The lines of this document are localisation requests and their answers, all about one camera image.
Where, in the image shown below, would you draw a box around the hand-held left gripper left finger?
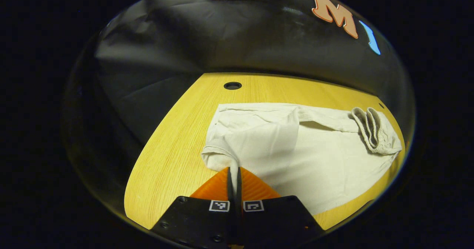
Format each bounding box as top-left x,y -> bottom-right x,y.
150,167 -> 236,248

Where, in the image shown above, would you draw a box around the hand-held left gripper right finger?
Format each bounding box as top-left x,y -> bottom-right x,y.
236,166 -> 325,246

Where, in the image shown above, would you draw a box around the white jeans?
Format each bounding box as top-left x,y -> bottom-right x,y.
201,102 -> 403,216

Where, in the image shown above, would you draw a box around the black backdrop cloth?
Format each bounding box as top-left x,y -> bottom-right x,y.
63,0 -> 413,220

